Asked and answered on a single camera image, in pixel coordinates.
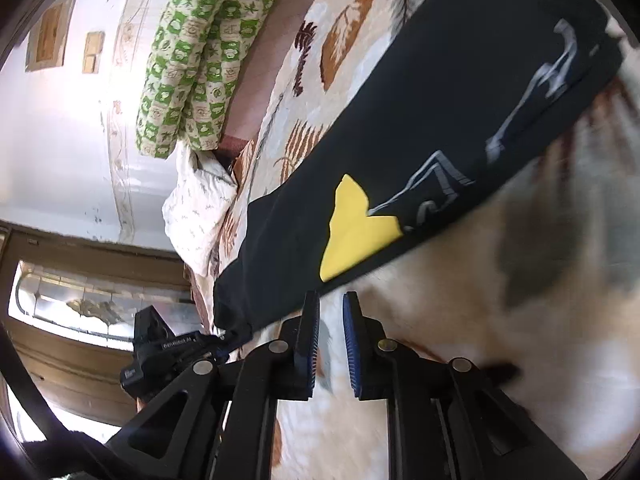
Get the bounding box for brown wooden door frame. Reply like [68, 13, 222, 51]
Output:
[0, 222, 202, 413]

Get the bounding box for leaf print fleece blanket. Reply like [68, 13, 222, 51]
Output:
[189, 0, 640, 480]

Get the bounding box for patterned glass door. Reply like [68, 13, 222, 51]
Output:
[7, 259, 201, 346]

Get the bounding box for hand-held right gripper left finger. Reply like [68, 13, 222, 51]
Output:
[102, 290, 321, 480]

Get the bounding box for brown quilted bedspread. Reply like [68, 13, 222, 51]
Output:
[182, 259, 217, 332]

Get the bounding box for green checkered folded quilt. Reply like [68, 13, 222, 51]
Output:
[136, 0, 280, 160]

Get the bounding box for black pants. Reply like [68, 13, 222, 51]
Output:
[212, 0, 626, 347]

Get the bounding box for white twig print pillow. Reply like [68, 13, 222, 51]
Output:
[162, 147, 240, 277]

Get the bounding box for large brown wall picture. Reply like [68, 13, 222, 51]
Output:
[25, 0, 80, 72]

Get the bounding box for pink bedsheet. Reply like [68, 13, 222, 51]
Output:
[215, 0, 347, 172]

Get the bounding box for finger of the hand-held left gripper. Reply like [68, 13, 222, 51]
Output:
[212, 329, 252, 364]

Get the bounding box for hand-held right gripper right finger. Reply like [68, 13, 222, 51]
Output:
[341, 291, 588, 480]

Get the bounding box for small brown wall picture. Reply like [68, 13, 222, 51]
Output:
[82, 31, 107, 75]

